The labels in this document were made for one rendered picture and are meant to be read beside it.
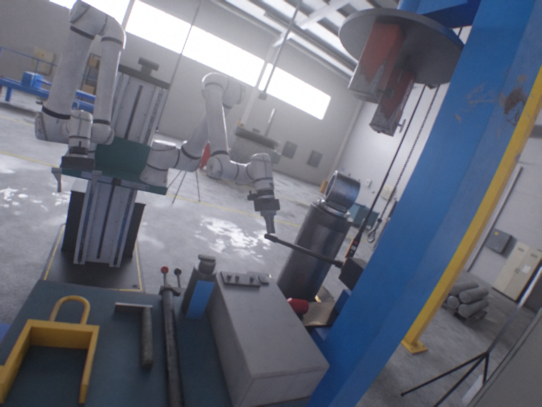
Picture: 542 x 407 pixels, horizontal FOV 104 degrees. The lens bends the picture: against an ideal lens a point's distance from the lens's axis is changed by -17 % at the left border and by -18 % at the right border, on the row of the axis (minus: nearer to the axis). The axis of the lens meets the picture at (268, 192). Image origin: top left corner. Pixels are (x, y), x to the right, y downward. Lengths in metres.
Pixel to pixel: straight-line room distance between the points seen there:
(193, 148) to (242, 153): 7.27
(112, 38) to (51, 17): 13.54
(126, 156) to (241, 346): 1.50
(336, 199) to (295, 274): 0.40
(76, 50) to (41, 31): 13.55
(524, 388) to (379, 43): 1.13
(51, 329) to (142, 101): 1.51
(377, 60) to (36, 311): 1.32
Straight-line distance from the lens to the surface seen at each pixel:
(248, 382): 0.68
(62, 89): 1.63
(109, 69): 1.54
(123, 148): 1.89
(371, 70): 1.06
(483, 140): 0.85
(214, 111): 1.32
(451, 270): 3.61
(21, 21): 15.50
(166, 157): 1.77
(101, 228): 2.20
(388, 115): 1.39
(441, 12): 1.28
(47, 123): 1.68
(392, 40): 1.10
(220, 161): 1.13
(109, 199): 2.10
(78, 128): 1.29
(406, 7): 1.38
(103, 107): 1.48
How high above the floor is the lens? 1.67
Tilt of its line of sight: 11 degrees down
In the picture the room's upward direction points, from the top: 22 degrees clockwise
